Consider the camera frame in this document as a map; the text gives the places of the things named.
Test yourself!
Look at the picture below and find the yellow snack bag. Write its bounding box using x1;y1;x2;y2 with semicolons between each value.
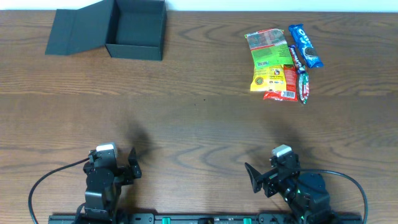
250;65;286;91

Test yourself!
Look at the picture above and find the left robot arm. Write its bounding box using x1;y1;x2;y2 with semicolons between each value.
73;144;142;223

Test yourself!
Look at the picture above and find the blue Oreo cookie pack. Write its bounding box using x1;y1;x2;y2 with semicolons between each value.
289;24;324;68

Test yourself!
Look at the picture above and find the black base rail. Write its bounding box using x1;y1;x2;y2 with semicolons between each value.
48;213;363;224

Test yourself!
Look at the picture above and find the red snack bag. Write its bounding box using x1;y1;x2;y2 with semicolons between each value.
263;65;298;101

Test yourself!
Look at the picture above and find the black gift box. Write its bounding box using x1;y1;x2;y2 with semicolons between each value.
45;0;167;61

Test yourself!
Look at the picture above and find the purple Dairy Milk bar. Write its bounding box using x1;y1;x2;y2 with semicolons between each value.
289;45;307;74

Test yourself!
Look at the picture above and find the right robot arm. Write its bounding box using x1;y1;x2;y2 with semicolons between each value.
245;151;343;224

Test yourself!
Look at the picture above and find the red green candy pack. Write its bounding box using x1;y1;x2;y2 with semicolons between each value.
297;73;310;104

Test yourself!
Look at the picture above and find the green snack bag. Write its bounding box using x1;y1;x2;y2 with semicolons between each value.
245;28;293;69

